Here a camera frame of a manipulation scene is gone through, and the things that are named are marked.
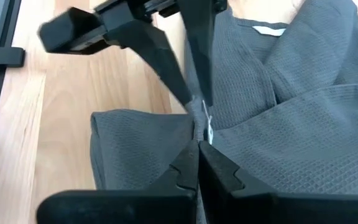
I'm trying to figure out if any grey waffle-weave towel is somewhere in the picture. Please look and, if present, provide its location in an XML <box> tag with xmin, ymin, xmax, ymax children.
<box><xmin>89</xmin><ymin>0</ymin><xmax>358</xmax><ymax>224</ymax></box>

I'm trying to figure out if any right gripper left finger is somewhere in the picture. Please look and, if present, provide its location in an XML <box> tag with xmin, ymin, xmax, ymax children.
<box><xmin>37</xmin><ymin>139</ymin><xmax>200</xmax><ymax>224</ymax></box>

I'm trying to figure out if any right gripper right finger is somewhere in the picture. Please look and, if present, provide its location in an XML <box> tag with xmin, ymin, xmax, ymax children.
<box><xmin>199</xmin><ymin>141</ymin><xmax>358</xmax><ymax>224</ymax></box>

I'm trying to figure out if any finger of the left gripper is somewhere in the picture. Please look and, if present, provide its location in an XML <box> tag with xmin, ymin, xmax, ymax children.
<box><xmin>177</xmin><ymin>0</ymin><xmax>216</xmax><ymax>107</ymax></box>
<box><xmin>104</xmin><ymin>21</ymin><xmax>195</xmax><ymax>107</ymax></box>

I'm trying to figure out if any black aluminium table frame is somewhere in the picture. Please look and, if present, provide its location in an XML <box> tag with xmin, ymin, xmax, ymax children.
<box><xmin>0</xmin><ymin>0</ymin><xmax>26</xmax><ymax>184</ymax></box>

